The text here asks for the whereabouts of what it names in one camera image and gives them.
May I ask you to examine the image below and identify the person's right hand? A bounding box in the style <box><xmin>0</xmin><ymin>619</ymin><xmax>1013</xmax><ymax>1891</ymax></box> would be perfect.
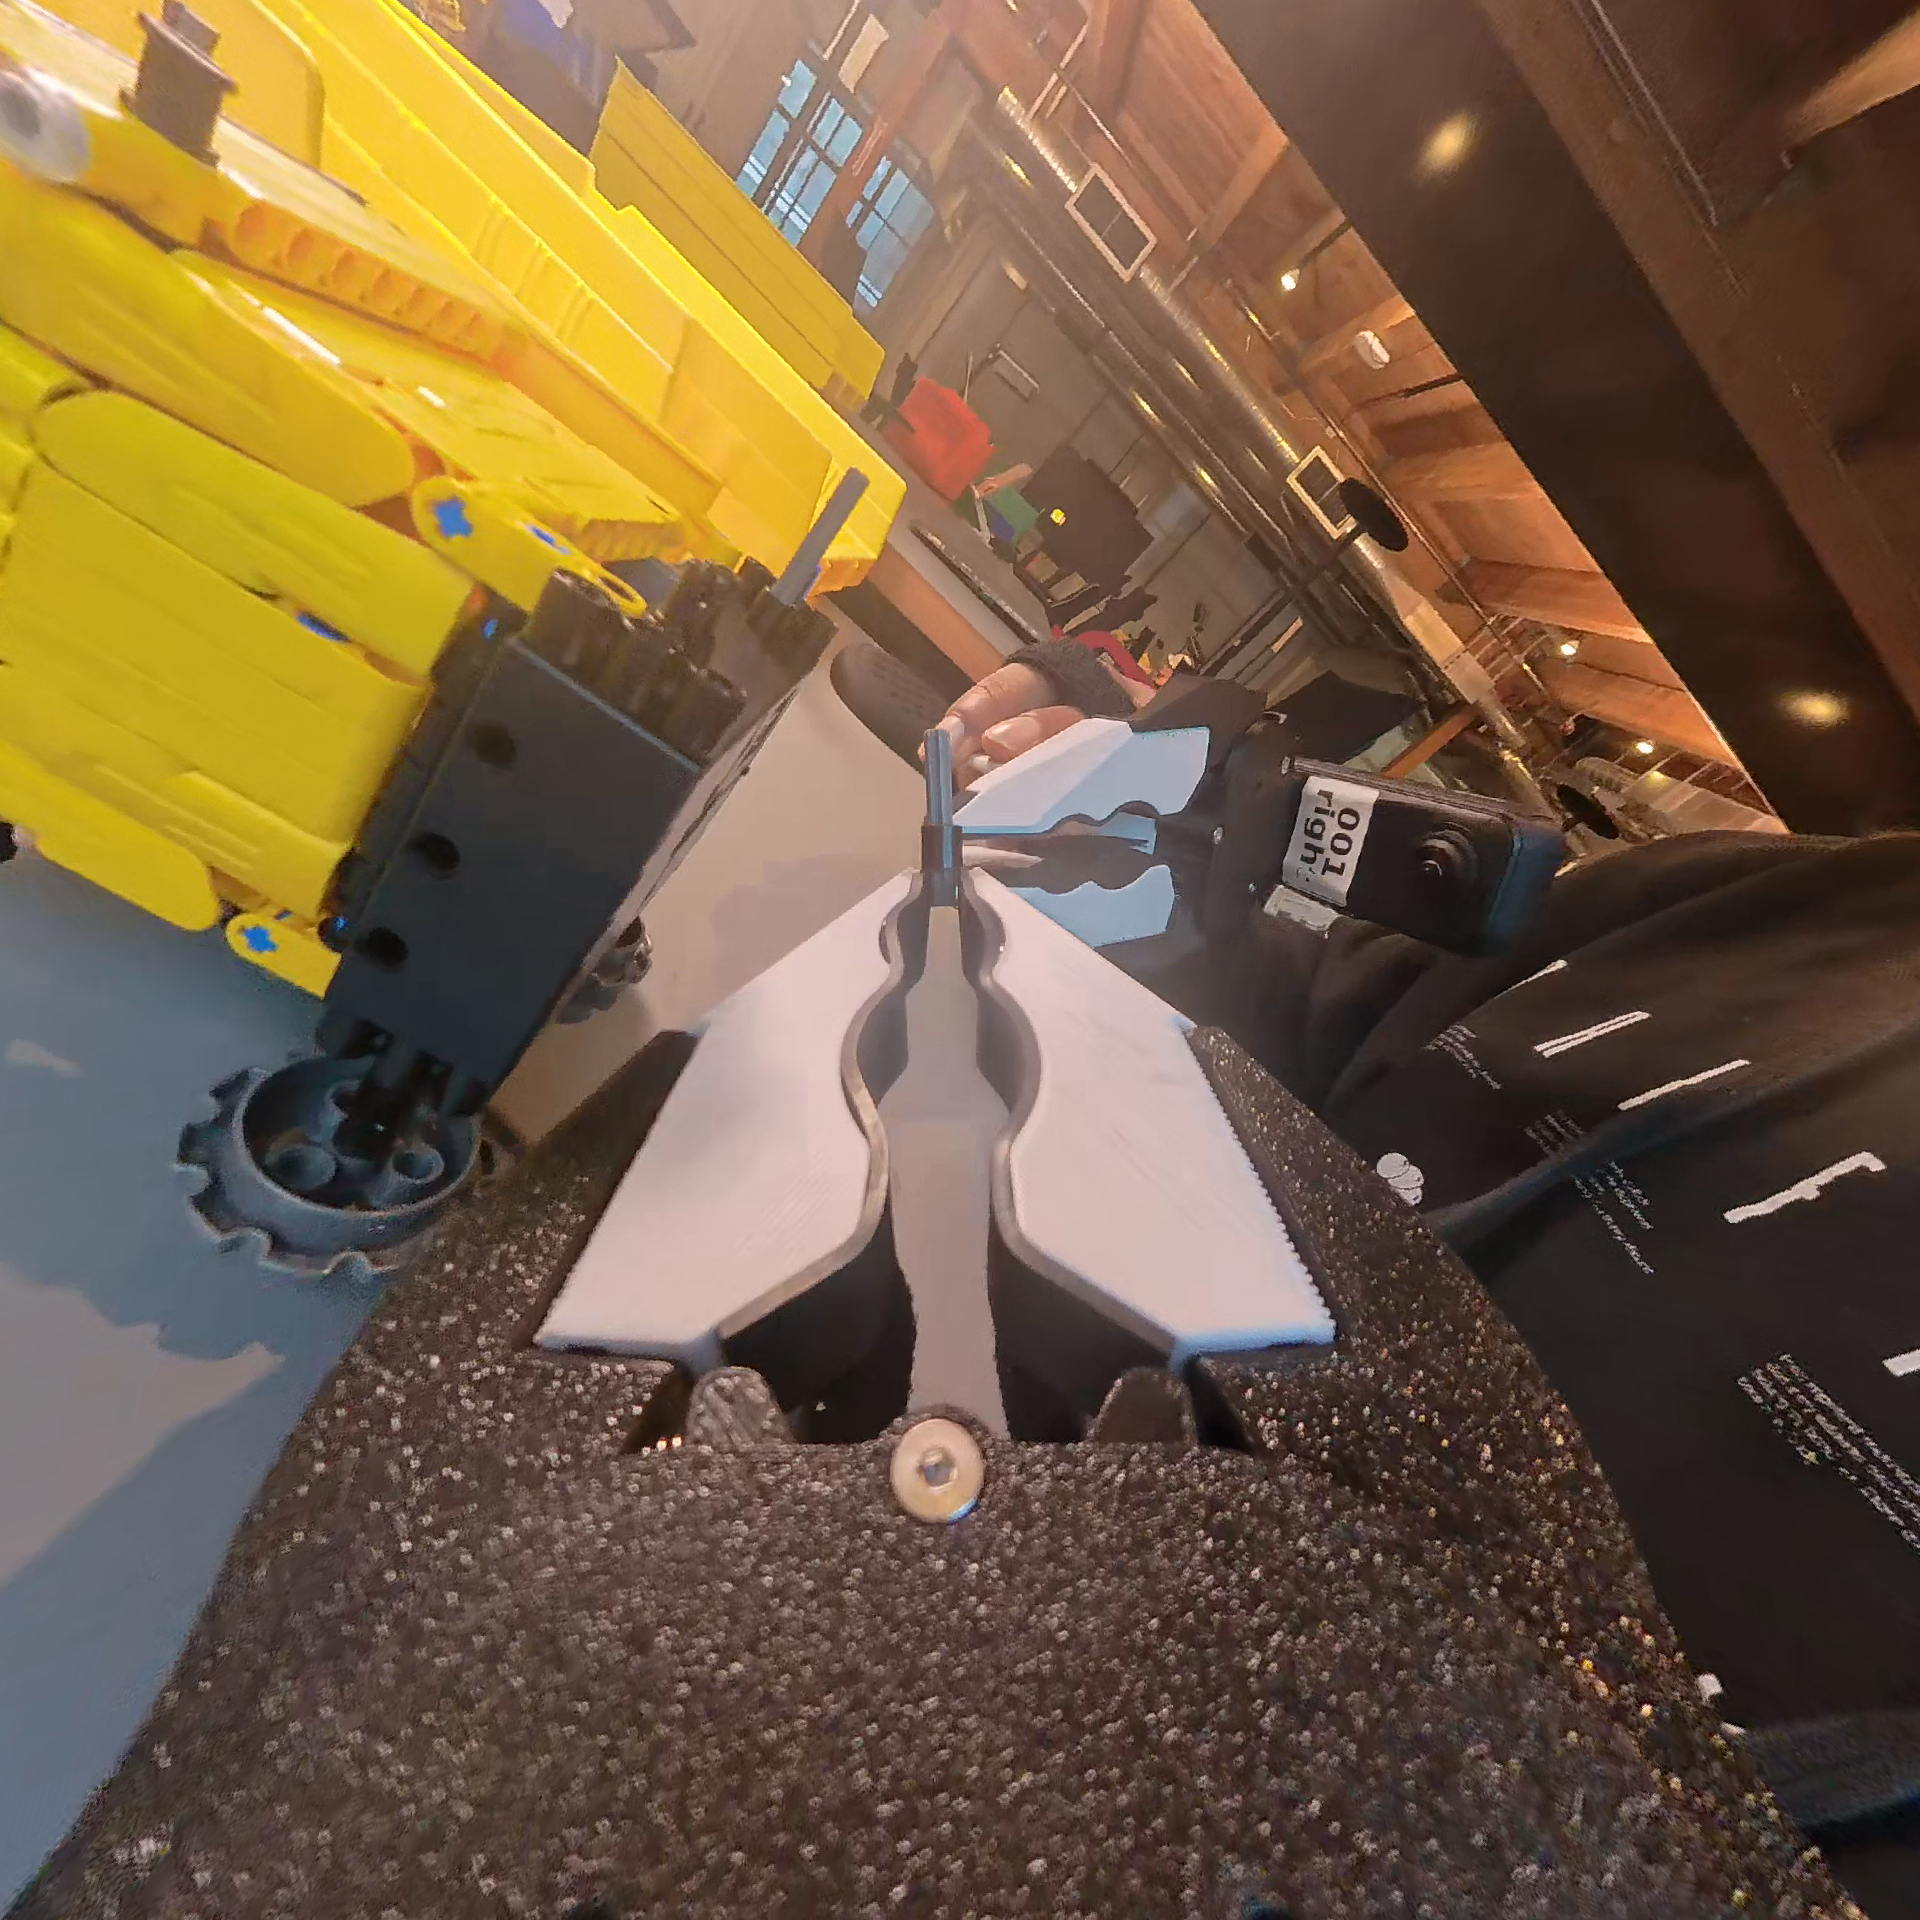
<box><xmin>936</xmin><ymin>635</ymin><xmax>1144</xmax><ymax>780</ymax></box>

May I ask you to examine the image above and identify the person in black hoodie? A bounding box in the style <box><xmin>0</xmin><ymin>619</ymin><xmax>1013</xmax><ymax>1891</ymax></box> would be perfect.
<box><xmin>1290</xmin><ymin>825</ymin><xmax>1920</xmax><ymax>1819</ymax></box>

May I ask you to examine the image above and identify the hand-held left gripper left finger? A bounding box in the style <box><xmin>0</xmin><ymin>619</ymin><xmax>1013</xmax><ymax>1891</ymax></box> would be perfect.
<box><xmin>537</xmin><ymin>878</ymin><xmax>919</xmax><ymax>1360</ymax></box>

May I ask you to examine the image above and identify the long black toy beam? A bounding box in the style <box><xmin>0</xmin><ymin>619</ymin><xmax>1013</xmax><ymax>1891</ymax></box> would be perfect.
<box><xmin>919</xmin><ymin>721</ymin><xmax>973</xmax><ymax>919</ymax></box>

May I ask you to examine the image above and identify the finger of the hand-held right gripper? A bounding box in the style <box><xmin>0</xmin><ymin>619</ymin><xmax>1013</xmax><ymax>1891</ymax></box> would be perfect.
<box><xmin>1046</xmin><ymin>840</ymin><xmax>1191</xmax><ymax>952</ymax></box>
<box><xmin>956</xmin><ymin>718</ymin><xmax>1220</xmax><ymax>845</ymax></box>

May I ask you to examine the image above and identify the yellow plastic bin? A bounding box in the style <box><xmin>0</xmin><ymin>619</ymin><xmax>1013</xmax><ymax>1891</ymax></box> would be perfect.
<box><xmin>585</xmin><ymin>69</ymin><xmax>910</xmax><ymax>594</ymax></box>

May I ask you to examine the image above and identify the black textured pad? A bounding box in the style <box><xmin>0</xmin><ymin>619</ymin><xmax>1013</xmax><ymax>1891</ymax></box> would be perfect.
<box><xmin>827</xmin><ymin>645</ymin><xmax>969</xmax><ymax>772</ymax></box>

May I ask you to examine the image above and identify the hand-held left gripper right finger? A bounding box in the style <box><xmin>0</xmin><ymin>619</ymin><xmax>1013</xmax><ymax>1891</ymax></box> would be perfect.
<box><xmin>963</xmin><ymin>870</ymin><xmax>1343</xmax><ymax>1360</ymax></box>

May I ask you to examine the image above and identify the grey desk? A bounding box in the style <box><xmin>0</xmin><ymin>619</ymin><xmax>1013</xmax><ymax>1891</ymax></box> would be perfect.
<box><xmin>0</xmin><ymin>645</ymin><xmax>978</xmax><ymax>1862</ymax></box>

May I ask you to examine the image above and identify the grey metal axle rod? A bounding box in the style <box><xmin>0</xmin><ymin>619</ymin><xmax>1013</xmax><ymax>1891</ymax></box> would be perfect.
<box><xmin>773</xmin><ymin>465</ymin><xmax>875</xmax><ymax>623</ymax></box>

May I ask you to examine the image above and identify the yellow toy block robot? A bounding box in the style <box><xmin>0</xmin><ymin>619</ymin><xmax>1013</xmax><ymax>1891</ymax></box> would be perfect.
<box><xmin>0</xmin><ymin>0</ymin><xmax>878</xmax><ymax>1294</ymax></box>

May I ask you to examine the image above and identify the black round-top stand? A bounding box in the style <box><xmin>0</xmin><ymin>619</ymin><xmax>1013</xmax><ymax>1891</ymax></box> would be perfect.
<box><xmin>1323</xmin><ymin>477</ymin><xmax>1417</xmax><ymax>560</ymax></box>

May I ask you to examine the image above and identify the red container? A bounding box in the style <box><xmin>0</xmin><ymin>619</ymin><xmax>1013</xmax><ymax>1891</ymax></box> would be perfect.
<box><xmin>897</xmin><ymin>377</ymin><xmax>1000</xmax><ymax>499</ymax></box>

